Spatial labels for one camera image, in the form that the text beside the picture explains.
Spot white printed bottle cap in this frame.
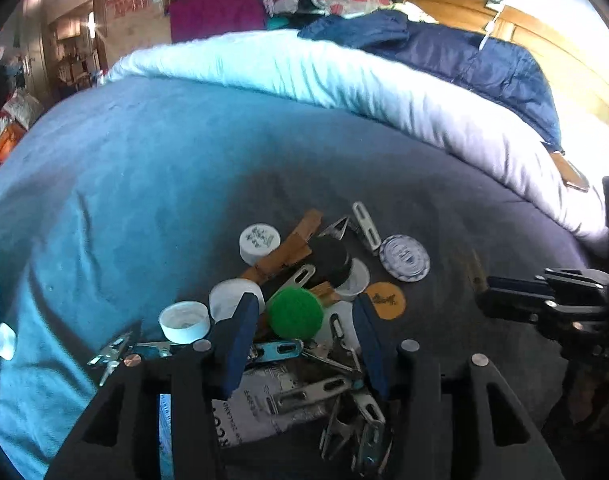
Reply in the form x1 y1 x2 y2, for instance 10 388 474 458
238 223 282 266

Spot brown wooden clothespin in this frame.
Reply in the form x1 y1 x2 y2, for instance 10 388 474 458
240 209 323 285

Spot white open bottle cap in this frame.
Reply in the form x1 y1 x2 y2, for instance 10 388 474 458
158 301 211 344

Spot green felt bottle cap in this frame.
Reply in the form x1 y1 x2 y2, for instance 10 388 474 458
266 287 324 340

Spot printed paper sachet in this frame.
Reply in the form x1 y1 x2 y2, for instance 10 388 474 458
212 365 328 448

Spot white ridged jar lid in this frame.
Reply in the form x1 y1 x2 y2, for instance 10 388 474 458
379 234 430 283

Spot smartphone on bed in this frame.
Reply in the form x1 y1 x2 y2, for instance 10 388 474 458
549 151 589 193

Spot blue bed blanket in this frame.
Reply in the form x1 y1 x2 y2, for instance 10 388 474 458
0 78 586 479

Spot wooden headboard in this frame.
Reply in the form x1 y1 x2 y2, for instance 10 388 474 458
406 0 609 127

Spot navy blue jacket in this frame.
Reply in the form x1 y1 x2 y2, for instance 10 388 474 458
298 10 562 153

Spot white duvet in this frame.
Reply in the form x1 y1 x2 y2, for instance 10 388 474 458
106 29 609 252

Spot magenta cloth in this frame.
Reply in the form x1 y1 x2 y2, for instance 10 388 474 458
169 0 268 44

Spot stacked cardboard boxes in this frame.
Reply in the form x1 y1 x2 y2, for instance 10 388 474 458
104 0 171 67

